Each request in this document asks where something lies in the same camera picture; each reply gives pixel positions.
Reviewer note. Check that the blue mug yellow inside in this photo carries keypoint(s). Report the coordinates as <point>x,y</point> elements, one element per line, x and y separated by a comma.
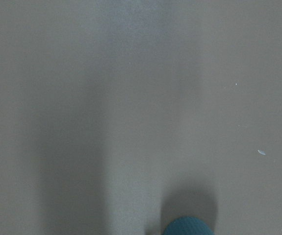
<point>187,225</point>

